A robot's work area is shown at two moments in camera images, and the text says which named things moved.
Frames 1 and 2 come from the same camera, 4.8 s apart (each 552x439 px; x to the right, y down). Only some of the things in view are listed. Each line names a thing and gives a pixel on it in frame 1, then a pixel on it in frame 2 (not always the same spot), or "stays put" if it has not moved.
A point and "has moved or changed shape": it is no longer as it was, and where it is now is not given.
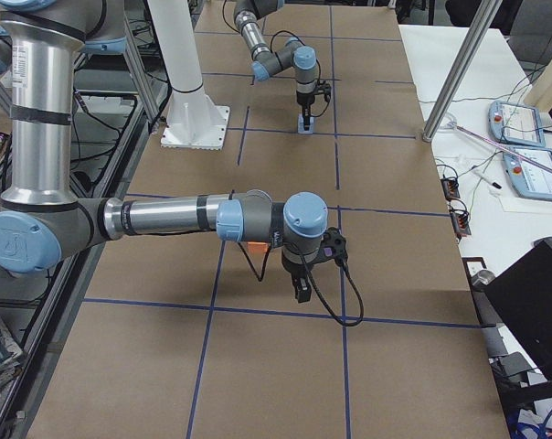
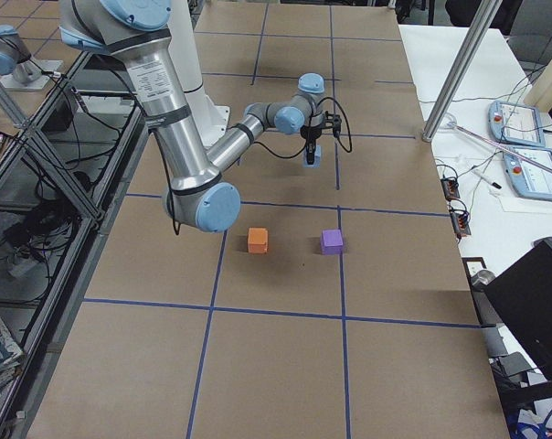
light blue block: (301, 125) has moved or changed shape
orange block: (257, 247) stays put
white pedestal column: (193, 121) stays put
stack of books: (3, 355) stays put
